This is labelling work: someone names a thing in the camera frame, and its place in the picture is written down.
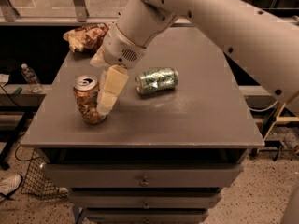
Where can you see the orange soda can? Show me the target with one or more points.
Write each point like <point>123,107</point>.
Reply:
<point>85,89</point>

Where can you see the grey metal railing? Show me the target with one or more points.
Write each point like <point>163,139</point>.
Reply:
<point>63,11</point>

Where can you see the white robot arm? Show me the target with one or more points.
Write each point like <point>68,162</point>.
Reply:
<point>265,46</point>

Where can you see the clear plastic water bottle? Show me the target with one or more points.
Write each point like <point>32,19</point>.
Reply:
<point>31,78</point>

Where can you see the top drawer with knob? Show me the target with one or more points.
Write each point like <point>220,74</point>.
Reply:
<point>142,175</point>

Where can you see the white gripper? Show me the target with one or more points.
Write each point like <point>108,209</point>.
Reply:
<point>120,50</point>

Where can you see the drawer with knob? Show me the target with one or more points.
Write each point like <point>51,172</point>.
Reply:
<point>142,175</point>
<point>146,216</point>
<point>145,199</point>

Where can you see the grey drawer cabinet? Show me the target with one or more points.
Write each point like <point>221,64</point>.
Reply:
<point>204,120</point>

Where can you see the brown chip bag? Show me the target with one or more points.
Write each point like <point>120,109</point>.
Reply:
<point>86,39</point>

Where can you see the white sneaker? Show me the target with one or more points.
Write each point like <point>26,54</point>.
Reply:
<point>9,186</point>

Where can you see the green soda can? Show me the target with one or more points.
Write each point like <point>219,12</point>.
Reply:
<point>159,79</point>

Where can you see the bottom drawer with knob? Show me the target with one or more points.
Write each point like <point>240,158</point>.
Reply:
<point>146,216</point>

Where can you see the wire mesh basket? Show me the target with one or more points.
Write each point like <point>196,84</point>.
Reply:
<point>37,185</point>

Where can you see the middle drawer with knob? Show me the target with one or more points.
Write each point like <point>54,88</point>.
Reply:
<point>145,199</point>

